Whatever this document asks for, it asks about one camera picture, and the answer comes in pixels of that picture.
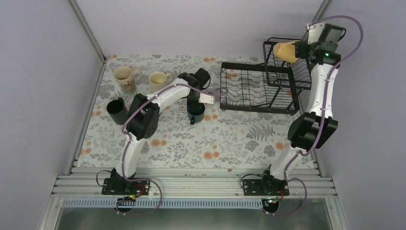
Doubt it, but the teal green mug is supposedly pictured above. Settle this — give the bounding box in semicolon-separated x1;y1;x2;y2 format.
187;103;205;125

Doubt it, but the yellow mug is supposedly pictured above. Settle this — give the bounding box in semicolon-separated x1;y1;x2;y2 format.
273;40;299;63

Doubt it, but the short cream mug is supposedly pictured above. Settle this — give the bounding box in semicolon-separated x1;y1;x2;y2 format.
148;71;174;93

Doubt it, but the tall floral cream mug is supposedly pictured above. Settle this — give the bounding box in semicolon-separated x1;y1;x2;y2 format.
113;66;143;93

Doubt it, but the matte black mug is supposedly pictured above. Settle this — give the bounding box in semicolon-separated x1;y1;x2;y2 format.
106;97;128;126

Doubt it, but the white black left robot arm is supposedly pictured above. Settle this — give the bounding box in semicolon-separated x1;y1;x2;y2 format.
110;68;211;194

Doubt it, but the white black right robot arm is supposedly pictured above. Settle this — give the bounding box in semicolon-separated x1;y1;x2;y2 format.
259;23;346;196

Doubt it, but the floral patterned table mat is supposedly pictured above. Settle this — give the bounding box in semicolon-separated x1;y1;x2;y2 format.
77;55;297;169

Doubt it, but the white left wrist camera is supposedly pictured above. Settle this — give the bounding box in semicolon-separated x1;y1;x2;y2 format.
199;93;215;104

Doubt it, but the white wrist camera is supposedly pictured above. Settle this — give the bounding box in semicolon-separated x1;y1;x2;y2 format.
306;23;325;45
199;93;215;104

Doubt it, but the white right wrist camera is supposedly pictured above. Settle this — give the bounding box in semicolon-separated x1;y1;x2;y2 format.
306;23;325;45

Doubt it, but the black wire dish rack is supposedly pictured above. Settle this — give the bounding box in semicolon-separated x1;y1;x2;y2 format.
220;37;311;115

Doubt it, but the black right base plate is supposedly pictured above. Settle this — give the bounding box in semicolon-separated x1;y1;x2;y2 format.
242;178;290;196

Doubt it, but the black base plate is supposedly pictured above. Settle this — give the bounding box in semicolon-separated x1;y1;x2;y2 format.
242;178;290;196
101;178;150;199

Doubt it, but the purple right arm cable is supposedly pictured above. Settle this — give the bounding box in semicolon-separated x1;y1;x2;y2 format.
260;15;364;217

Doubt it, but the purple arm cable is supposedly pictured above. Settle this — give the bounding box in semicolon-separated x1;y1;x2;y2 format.
114;83;229;217
260;15;364;217

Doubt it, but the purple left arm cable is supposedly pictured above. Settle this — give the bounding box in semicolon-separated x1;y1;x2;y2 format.
114;83;229;217

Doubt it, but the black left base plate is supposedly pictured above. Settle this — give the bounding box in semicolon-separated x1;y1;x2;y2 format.
101;178;150;199

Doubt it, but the aluminium rail frame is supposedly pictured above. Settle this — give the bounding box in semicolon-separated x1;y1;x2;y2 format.
40;167;347;230

